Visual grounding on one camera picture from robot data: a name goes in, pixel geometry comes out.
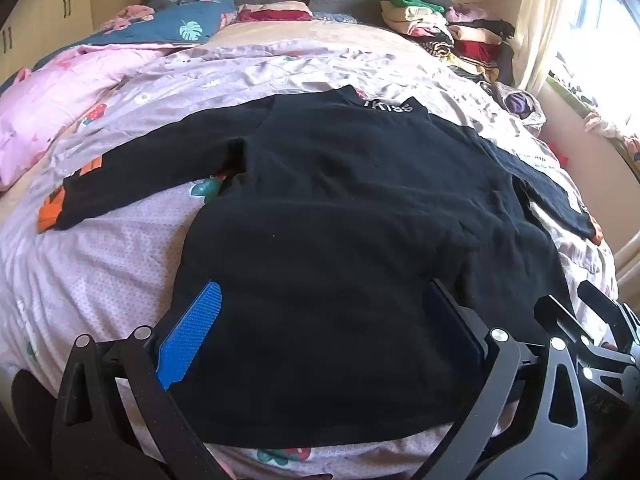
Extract lilac printed bed cover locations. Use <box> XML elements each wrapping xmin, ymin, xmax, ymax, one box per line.
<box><xmin>0</xmin><ymin>42</ymin><xmax>621</xmax><ymax>480</ymax></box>

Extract black sweater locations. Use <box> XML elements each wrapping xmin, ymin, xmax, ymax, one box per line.
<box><xmin>37</xmin><ymin>85</ymin><xmax>606</xmax><ymax>448</ymax></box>

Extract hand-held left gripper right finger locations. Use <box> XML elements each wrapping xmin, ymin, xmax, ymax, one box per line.
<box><xmin>415</xmin><ymin>279</ymin><xmax>588</xmax><ymax>480</ymax></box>

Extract pink floral cloth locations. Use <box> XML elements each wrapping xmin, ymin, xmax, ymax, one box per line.
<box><xmin>112</xmin><ymin>4</ymin><xmax>156</xmax><ymax>27</ymax></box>

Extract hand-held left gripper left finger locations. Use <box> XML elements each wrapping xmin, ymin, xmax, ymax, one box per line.
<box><xmin>52</xmin><ymin>280</ymin><xmax>226</xmax><ymax>480</ymax></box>

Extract pile of folded clothes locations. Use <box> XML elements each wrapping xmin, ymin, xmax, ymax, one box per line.
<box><xmin>380</xmin><ymin>0</ymin><xmax>516</xmax><ymax>86</ymax></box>

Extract blue patterned pillow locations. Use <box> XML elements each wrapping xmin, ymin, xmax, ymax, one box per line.
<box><xmin>315</xmin><ymin>12</ymin><xmax>362</xmax><ymax>26</ymax></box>

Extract pink quilt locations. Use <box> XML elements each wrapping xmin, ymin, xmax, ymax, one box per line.
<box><xmin>0</xmin><ymin>45</ymin><xmax>176</xmax><ymax>191</ymax></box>

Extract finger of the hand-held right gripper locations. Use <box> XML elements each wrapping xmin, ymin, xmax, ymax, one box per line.
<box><xmin>577</xmin><ymin>280</ymin><xmax>640</xmax><ymax>341</ymax></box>
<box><xmin>535</xmin><ymin>295</ymin><xmax>601</xmax><ymax>356</ymax></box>

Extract window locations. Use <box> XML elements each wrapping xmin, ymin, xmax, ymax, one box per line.
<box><xmin>555</xmin><ymin>0</ymin><xmax>640</xmax><ymax>111</ymax></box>

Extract teal leaf print quilt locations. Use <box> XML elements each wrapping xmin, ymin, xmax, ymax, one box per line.
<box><xmin>35</xmin><ymin>0</ymin><xmax>238</xmax><ymax>68</ymax></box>

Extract cream wardrobe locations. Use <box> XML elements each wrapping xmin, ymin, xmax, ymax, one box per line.
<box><xmin>0</xmin><ymin>0</ymin><xmax>96</xmax><ymax>81</ymax></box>

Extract beige bed sheet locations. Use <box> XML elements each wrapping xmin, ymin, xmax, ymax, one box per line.
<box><xmin>200</xmin><ymin>17</ymin><xmax>416</xmax><ymax>61</ymax></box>

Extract clothes on windowsill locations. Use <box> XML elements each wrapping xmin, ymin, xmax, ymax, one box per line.
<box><xmin>547</xmin><ymin>70</ymin><xmax>640</xmax><ymax>166</ymax></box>

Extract red folded cloth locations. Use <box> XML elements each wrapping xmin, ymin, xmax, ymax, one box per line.
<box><xmin>235</xmin><ymin>1</ymin><xmax>313</xmax><ymax>23</ymax></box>

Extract purple cloth bundle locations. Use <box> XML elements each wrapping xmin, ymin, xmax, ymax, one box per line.
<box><xmin>492</xmin><ymin>82</ymin><xmax>546</xmax><ymax>128</ymax></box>

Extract cream curtain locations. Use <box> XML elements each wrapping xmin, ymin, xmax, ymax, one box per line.
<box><xmin>512</xmin><ymin>0</ymin><xmax>606</xmax><ymax>91</ymax></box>

